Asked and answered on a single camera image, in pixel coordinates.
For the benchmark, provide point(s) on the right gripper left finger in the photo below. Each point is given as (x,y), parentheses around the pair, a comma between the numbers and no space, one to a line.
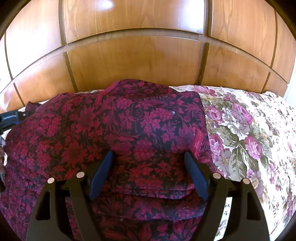
(63,202)

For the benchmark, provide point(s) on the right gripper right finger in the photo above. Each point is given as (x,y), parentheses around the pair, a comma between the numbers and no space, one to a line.
(246,218)

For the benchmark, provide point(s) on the maroon floral patterned shirt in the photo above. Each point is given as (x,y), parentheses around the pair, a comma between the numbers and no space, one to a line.
(148,194)

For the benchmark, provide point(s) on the wooden panelled headboard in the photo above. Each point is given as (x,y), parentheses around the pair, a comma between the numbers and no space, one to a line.
(51,47)

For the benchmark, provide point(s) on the floral bed sheet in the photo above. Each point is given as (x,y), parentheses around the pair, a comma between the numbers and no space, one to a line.
(251,135)

